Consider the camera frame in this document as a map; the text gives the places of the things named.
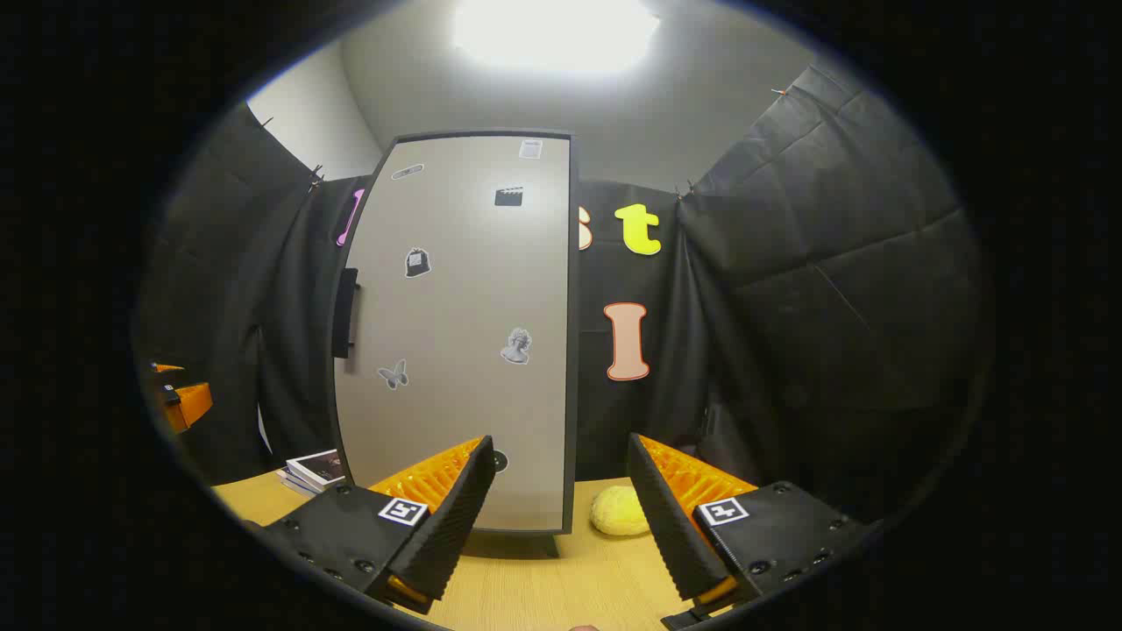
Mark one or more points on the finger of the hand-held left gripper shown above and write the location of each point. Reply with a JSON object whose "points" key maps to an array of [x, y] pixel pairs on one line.
{"points": [[188, 405], [166, 368]]}

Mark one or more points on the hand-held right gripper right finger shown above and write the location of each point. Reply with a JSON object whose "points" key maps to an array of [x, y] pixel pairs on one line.
{"points": [[671, 535]]}

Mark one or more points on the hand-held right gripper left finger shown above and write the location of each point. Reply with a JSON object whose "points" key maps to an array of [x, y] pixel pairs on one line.
{"points": [[451, 535]]}

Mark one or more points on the grey cabinet door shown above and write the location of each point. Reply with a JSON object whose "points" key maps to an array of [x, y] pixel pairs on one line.
{"points": [[465, 350]]}

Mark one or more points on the grey cabinet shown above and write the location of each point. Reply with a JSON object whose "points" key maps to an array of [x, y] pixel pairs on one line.
{"points": [[574, 350]]}

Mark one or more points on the yellow round sponge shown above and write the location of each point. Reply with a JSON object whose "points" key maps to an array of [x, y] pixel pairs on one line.
{"points": [[618, 513]]}

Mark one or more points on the dark blue book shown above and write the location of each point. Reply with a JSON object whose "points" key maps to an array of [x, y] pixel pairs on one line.
{"points": [[294, 482]]}

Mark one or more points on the white portrait cover book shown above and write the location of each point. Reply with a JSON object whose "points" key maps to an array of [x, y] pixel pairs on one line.
{"points": [[320, 467]]}

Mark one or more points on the black backdrop cloth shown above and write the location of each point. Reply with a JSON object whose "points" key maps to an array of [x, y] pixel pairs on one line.
{"points": [[833, 307]]}

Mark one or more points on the ceiling light panel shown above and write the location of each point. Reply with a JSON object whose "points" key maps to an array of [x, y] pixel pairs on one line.
{"points": [[552, 31]]}

